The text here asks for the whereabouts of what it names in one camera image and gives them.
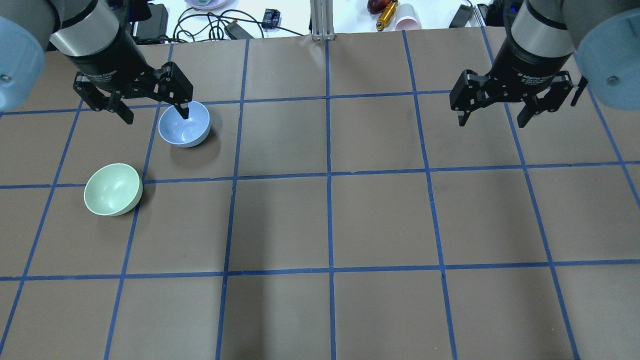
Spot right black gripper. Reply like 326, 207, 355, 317
449, 38, 573, 128

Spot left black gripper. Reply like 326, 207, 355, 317
66, 33, 194, 125

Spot green bowl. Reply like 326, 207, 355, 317
83, 162, 143, 217

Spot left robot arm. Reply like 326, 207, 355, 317
0, 0, 194, 125

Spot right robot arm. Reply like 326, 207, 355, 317
449, 0, 640, 128

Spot blue bowl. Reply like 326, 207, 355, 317
157, 101, 211, 148

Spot black box left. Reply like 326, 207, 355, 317
133, 3, 169, 45

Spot black device right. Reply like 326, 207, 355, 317
449, 4, 474, 28

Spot black power adapter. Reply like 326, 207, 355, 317
224, 22, 254, 40

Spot purple plate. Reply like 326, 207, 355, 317
184, 0, 229, 10

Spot pink paper cup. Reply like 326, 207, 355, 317
393, 3, 422, 31

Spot yellow metal cylinder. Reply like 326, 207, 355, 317
375, 0, 398, 32

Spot small black blue box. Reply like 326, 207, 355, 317
260, 8, 281, 30

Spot dark red fruit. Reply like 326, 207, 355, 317
366, 0, 393, 15

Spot black cables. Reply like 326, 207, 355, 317
172, 7, 306, 43

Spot aluminium frame post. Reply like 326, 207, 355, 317
310, 0, 336, 42

